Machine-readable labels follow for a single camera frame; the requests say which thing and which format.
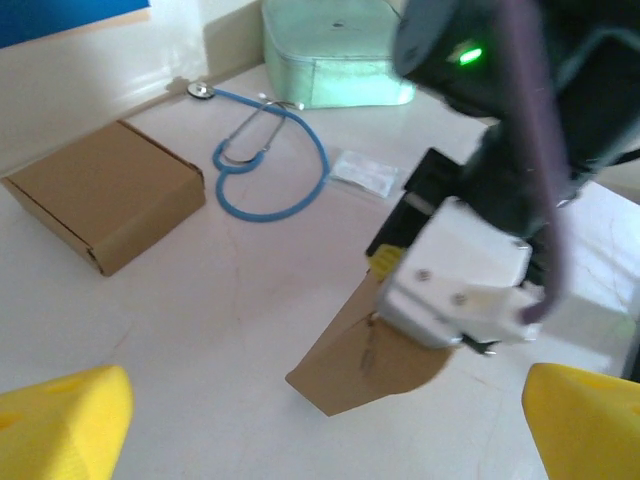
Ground blue stethoscope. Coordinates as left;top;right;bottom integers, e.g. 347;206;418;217
185;79;332;224

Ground brown cardboard mailer box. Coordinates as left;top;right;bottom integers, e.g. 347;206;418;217
0;119;207;277
284;269;454;417

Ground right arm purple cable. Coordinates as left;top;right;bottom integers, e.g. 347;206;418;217
499;0;574;326

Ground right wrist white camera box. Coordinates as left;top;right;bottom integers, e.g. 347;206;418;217
377;195;546;351

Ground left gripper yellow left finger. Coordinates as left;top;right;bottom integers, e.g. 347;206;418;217
0;364;135;480

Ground mint green zip case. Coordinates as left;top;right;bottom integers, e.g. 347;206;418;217
260;0;417;110

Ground small clear plastic packet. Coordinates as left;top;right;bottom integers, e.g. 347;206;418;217
327;149;399;200

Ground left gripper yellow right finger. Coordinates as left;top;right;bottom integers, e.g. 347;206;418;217
522;362;640;480

